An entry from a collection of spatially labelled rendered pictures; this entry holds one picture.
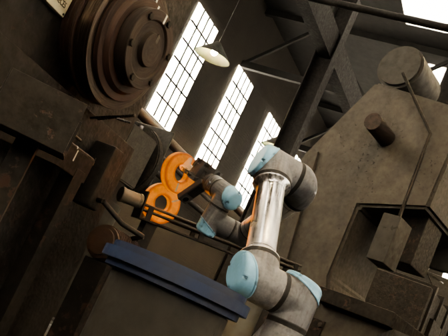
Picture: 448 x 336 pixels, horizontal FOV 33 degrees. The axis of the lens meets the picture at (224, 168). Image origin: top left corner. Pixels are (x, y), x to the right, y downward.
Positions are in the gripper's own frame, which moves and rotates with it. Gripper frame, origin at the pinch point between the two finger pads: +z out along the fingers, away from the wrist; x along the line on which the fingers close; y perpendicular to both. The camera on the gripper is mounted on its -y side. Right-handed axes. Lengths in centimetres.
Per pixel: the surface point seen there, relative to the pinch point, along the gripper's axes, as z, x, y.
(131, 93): 2.9, 34.8, 11.8
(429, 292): 250, -573, 36
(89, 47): -4, 61, 15
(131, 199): 3.6, 8.0, -20.0
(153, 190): 5.2, 1.1, -13.2
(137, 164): 669, -438, -49
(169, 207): 2.8, -8.3, -15.0
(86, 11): 2, 67, 24
